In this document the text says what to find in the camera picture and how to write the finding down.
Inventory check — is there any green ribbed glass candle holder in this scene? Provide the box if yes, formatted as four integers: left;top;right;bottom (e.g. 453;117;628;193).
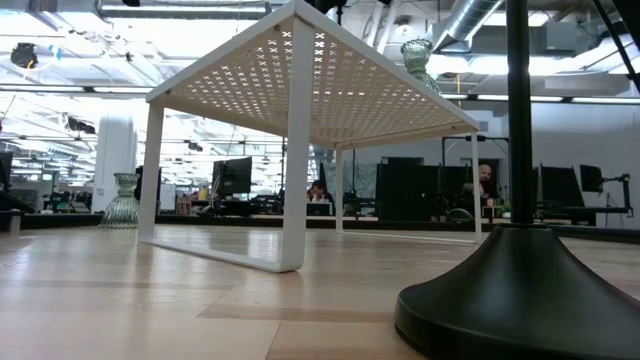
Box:
399;38;444;97

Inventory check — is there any black metal table frame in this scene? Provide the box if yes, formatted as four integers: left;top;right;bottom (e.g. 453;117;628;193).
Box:
19;212;640;246

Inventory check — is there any tall black candlestick holder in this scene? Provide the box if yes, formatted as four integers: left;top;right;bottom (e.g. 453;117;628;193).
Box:
393;0;640;360

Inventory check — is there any black diagonal frame strut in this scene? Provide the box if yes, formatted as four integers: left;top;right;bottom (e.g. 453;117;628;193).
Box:
592;0;640;95

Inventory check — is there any black ceiling device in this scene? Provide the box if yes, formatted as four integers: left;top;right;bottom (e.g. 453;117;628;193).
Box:
9;42;40;70

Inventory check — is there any person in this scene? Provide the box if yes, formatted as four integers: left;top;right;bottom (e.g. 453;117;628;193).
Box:
474;163;497;207
305;179;335;217

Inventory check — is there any black desktop monitor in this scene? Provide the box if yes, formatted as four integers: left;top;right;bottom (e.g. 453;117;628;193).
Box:
211;156;254;197

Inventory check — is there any white perforated metal shelf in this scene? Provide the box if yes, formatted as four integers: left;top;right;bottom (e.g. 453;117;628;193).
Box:
137;0;484;274

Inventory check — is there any small black monitor on arm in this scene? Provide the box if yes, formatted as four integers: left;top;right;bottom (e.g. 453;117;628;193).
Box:
579;164;634;217

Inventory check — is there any silver ventilation duct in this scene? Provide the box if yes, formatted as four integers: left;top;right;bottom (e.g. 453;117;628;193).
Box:
432;0;504;54

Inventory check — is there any white round column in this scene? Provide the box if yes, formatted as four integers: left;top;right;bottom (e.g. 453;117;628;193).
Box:
91;113;138;214

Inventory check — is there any wide black partition panel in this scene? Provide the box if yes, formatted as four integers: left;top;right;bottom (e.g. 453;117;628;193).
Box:
375;157;474;222

